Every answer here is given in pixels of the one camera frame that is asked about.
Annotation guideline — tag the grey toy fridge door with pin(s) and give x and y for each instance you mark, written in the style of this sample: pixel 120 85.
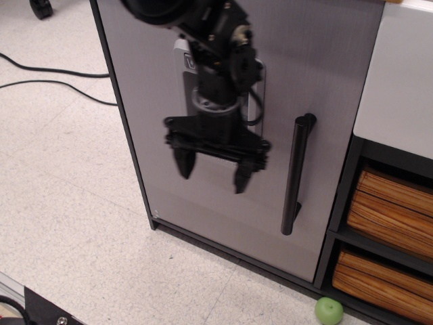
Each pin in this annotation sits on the grey toy fridge door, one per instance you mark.
pixel 316 56

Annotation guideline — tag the lower wooden striped basket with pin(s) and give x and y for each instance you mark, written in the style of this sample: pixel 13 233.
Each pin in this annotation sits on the lower wooden striped basket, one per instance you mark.
pixel 385 286

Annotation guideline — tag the dark grey fridge cabinet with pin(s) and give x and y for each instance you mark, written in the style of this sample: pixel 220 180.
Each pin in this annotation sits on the dark grey fridge cabinet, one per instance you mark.
pixel 338 234

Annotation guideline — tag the upper wooden striped basket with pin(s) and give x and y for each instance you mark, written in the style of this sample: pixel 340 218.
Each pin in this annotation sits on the upper wooden striped basket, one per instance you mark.
pixel 394 211

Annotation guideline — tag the wooden striped basket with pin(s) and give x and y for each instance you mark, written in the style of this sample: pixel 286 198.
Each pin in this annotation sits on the wooden striped basket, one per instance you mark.
pixel 385 286
pixel 394 211

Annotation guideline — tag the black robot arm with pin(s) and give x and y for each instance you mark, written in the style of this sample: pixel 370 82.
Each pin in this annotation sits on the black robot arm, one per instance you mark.
pixel 220 42

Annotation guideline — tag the grey water dispenser panel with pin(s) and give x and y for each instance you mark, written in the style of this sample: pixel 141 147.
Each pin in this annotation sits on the grey water dispenser panel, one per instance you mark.
pixel 184 67

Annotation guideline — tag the black caster wheel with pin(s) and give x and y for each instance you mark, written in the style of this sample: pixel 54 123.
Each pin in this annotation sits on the black caster wheel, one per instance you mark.
pixel 42 9

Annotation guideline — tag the black bar door handle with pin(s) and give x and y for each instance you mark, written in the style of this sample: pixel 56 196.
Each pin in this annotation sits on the black bar door handle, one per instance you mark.
pixel 302 128

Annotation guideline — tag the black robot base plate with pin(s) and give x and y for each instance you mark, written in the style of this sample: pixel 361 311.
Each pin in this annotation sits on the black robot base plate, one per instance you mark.
pixel 32 308

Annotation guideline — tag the green toy apple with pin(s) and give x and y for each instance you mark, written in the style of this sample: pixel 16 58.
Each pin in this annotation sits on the green toy apple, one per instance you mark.
pixel 329 311

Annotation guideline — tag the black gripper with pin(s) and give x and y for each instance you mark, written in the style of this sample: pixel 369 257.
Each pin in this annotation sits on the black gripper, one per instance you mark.
pixel 220 131

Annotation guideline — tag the white sink front panel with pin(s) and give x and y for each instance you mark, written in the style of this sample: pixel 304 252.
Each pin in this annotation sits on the white sink front panel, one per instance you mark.
pixel 396 103

